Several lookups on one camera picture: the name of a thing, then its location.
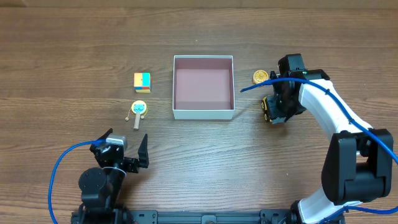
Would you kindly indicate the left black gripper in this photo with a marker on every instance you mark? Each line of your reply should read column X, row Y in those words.
column 125, row 161

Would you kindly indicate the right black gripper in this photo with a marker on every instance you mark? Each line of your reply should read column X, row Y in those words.
column 277, row 111

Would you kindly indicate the yellow grey toy truck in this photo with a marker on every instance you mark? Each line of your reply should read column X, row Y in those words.
column 269, row 107

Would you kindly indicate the yellow round gear toy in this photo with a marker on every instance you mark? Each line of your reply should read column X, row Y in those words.
column 260, row 76

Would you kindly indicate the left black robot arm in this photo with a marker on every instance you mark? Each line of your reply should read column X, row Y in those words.
column 100, row 186

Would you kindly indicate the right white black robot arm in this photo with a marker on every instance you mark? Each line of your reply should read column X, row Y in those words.
column 358, row 164

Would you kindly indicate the wooden cat rattle drum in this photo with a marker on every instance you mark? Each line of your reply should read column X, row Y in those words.
column 139, row 109

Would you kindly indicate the colourful puzzle cube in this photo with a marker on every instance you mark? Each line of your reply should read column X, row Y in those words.
column 142, row 82

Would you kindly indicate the white box pink interior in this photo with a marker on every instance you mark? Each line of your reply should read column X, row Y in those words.
column 203, row 87

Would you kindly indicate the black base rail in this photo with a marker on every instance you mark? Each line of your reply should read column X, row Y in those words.
column 155, row 217

